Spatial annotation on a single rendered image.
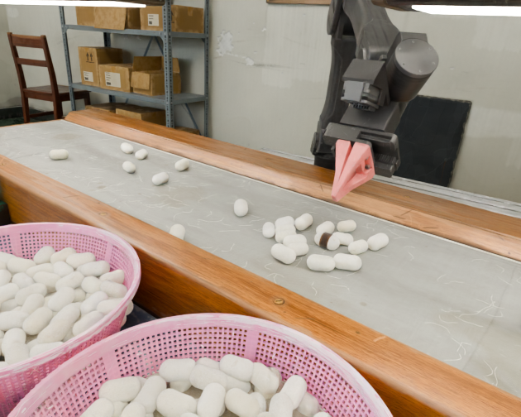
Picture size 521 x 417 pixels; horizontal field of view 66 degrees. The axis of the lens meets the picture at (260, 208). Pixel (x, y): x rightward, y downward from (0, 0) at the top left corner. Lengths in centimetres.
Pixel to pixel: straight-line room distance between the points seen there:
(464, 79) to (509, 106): 27
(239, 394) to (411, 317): 21
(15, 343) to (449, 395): 37
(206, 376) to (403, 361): 17
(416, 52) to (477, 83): 194
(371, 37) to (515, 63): 186
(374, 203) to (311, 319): 36
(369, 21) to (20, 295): 62
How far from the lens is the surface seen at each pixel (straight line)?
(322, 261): 51
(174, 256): 49
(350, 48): 91
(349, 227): 62
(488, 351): 47
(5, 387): 40
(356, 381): 35
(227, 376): 38
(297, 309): 41
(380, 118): 58
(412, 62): 57
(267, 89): 292
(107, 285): 49
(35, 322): 46
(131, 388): 37
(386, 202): 71
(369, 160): 57
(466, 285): 57
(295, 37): 281
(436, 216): 69
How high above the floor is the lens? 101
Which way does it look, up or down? 23 degrees down
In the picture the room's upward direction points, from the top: 4 degrees clockwise
